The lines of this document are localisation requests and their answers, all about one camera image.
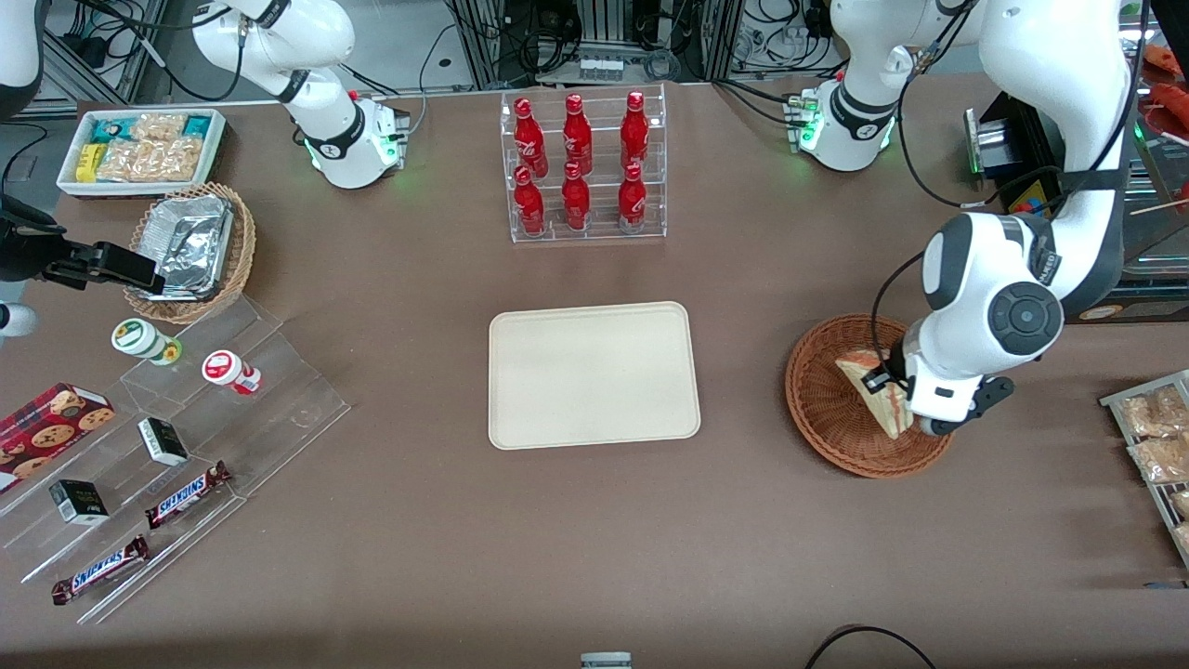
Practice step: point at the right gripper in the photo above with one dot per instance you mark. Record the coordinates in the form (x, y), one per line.
(28, 257)

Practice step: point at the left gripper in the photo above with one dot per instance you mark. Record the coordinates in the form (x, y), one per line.
(894, 364)

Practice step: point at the triangular sandwich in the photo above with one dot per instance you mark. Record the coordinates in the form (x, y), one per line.
(890, 416)

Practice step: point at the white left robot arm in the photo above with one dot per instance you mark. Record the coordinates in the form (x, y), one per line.
(1050, 111)

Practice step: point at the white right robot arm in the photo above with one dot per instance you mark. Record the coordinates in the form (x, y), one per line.
(316, 56)

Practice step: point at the brown round wicker basket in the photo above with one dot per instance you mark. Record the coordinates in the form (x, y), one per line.
(822, 409)

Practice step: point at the light oval wicker basket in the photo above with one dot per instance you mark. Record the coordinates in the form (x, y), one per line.
(243, 251)

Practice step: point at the tray of wrapped snacks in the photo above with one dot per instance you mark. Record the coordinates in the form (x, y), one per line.
(1147, 469)

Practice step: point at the beige plastic tray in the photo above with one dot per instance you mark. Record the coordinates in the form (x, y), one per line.
(594, 376)

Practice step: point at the aluminium foil containers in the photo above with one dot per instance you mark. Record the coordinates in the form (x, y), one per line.
(190, 243)

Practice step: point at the green lid yogurt bottle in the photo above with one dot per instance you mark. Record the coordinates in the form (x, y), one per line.
(139, 338)

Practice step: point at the clear cracker bag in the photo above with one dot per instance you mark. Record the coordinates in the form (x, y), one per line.
(158, 126)
(149, 160)

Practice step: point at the yellow snack packet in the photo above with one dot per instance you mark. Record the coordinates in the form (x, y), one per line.
(88, 163)

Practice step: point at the red lid yogurt bottle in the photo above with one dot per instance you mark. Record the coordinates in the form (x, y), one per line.
(226, 369)

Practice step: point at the teal snack packet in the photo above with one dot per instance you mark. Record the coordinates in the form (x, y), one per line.
(197, 125)
(110, 129)

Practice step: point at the white rectangular snack bin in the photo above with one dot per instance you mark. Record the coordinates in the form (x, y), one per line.
(215, 149)

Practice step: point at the small black box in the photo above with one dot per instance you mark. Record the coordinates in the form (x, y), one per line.
(79, 503)
(163, 442)

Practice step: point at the red cookie box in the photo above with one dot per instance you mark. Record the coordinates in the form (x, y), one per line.
(46, 432)

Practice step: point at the clear acrylic stepped shelf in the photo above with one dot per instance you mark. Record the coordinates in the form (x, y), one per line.
(279, 409)

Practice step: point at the Snickers chocolate bar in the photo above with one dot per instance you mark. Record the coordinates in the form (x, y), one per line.
(97, 570)
(186, 495)

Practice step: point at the black food warmer machine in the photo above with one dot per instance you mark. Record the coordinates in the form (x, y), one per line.
(994, 144)

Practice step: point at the clear pastry bag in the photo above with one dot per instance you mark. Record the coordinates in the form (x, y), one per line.
(1152, 413)
(1161, 458)
(1183, 537)
(1182, 504)

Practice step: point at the red cola bottle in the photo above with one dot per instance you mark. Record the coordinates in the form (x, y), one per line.
(634, 130)
(577, 135)
(529, 139)
(632, 203)
(529, 206)
(576, 203)

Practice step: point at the clear acrylic bottle rack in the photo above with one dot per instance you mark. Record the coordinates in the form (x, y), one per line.
(604, 237)

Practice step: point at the metal glass display case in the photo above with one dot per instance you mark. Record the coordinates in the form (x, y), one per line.
(1166, 167)

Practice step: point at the red food items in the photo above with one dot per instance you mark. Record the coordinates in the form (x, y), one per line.
(1169, 98)

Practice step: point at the small grey device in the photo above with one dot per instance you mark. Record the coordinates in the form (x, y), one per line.
(606, 661)

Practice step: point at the white power strip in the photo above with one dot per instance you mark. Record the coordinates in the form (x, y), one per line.
(600, 67)

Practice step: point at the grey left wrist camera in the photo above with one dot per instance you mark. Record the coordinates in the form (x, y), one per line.
(986, 401)

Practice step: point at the aluminium profile frame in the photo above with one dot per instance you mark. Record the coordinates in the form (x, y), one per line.
(483, 42)

